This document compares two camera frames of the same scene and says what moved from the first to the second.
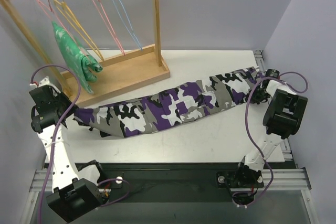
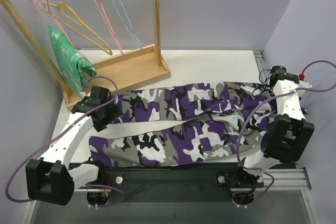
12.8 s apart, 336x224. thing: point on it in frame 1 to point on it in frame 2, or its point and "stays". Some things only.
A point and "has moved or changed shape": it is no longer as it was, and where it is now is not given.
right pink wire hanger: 103,14 stays
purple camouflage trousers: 172,106 has moved or changed shape
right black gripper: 259,94 to 264,87
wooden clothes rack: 119,73 stays
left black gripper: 67,107 to 105,115
